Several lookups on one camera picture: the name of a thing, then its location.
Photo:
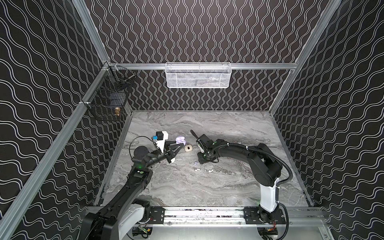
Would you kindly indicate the small brass object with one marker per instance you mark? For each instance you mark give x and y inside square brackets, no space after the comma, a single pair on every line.
[117,111]

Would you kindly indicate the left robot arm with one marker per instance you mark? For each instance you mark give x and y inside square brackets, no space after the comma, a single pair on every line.
[113,221]

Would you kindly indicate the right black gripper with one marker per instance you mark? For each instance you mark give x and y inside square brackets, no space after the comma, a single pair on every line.
[202,148]

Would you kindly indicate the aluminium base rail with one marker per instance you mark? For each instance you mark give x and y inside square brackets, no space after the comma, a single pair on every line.
[236,217]

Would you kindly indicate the cream earbud charging case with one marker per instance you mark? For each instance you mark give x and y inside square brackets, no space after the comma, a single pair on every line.
[188,148]

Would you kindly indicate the white wire mesh basket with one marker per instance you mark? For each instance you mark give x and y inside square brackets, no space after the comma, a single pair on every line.
[194,75]

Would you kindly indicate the purple round charging case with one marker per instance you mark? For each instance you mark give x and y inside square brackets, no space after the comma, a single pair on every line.
[180,140]

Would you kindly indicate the black wire basket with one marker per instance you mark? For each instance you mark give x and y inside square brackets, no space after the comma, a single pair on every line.
[113,91]

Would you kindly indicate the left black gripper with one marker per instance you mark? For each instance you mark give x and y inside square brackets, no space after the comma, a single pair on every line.
[168,154]

